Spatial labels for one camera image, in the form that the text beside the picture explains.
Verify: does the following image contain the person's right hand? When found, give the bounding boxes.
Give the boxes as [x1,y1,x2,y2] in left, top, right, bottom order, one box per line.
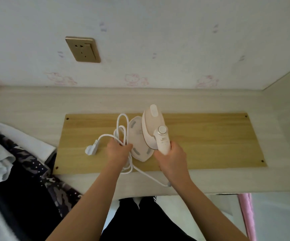
[154,141,192,186]

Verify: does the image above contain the person's left hand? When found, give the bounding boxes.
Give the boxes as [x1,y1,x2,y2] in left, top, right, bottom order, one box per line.
[106,139,133,169]

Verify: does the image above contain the white power cord with plug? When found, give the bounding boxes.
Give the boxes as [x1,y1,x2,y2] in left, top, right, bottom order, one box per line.
[85,113,172,188]

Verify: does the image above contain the white pink handheld steam iron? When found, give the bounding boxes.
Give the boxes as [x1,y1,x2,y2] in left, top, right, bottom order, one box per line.
[129,104,172,163]

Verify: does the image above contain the person's right forearm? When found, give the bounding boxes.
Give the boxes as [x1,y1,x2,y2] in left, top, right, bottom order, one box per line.
[170,179,251,241]

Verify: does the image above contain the person's left forearm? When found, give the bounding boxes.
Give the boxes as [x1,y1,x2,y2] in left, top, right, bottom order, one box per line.
[45,164,126,241]

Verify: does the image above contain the light wooden board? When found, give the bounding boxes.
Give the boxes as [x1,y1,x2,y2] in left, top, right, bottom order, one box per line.
[53,113,268,175]

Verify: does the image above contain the person's black trousers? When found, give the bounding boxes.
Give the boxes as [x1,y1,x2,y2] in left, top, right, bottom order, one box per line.
[100,196,196,241]

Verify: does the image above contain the camouflage print garment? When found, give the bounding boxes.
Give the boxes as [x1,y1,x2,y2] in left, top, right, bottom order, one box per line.
[0,124,82,219]

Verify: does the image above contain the white folded cloth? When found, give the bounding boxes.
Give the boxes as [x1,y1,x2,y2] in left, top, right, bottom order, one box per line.
[0,121,57,164]

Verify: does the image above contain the pink cloth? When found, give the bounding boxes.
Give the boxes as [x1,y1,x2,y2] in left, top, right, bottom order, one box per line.
[237,193,257,241]

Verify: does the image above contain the black garment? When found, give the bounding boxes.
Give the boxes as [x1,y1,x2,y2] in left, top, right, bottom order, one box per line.
[0,158,63,241]

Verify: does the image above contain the gold wall socket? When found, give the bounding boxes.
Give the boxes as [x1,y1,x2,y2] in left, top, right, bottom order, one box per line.
[65,36,101,63]

